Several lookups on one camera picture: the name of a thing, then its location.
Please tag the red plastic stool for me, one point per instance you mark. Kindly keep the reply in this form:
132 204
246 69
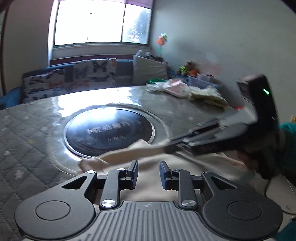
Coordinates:
240 107

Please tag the grey quilted star table mat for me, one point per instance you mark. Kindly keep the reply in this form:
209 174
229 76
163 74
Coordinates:
34 157

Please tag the white plush toy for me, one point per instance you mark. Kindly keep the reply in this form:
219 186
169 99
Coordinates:
147 55

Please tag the teddy bear toy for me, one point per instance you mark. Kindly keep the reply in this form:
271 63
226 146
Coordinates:
190 68

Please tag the pink white packaged garment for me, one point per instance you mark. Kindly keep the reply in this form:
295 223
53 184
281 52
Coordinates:
174 87

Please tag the folded yellow green blanket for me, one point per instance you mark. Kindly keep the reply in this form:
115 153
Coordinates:
208 95

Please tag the butterfly cushion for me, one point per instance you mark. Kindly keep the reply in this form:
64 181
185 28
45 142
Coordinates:
46 85
94 74

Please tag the left butterfly cushion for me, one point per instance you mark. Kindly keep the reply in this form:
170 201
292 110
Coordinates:
46 85

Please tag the teal sleeve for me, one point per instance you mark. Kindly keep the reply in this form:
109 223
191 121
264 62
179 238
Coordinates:
288 170

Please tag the clear plastic storage box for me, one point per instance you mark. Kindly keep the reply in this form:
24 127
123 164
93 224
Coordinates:
202 81

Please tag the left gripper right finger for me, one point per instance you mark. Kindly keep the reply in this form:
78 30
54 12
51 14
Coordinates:
228 209

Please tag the green plastic bowl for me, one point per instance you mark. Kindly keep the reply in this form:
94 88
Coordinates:
156 80

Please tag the round black induction cooktop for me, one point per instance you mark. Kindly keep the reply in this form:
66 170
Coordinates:
100 130

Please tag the right hand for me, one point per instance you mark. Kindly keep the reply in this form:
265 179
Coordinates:
247 160

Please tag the blue sofa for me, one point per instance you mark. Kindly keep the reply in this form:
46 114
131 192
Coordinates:
124 74

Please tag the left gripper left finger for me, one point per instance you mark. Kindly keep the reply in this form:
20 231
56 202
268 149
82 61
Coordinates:
67 210

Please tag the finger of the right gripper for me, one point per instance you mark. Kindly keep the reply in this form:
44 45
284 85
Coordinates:
203 130
230 138

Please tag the window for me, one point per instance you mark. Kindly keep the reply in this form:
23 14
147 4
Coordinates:
84 22

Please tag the right butterfly cushion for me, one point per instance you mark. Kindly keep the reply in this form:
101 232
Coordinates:
94 74

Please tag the grey pillow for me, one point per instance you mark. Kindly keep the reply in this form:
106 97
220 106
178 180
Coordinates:
145 69

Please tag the colourful paper pinwheel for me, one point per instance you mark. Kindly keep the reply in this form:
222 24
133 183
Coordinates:
162 40

